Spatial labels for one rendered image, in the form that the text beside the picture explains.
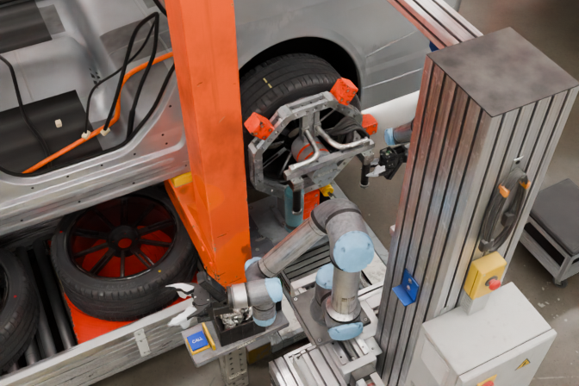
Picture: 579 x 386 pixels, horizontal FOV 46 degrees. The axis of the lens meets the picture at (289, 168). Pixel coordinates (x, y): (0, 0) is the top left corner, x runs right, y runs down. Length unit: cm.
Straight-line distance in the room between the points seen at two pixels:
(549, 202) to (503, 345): 174
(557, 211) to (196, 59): 225
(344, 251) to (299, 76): 116
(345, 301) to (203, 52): 89
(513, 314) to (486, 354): 17
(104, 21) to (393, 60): 147
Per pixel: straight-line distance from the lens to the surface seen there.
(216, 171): 238
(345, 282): 210
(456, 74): 159
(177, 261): 310
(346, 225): 196
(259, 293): 208
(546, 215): 368
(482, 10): 566
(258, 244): 324
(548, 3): 592
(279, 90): 284
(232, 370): 314
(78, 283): 313
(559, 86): 162
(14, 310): 314
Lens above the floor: 299
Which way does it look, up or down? 46 degrees down
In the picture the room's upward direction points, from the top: straight up
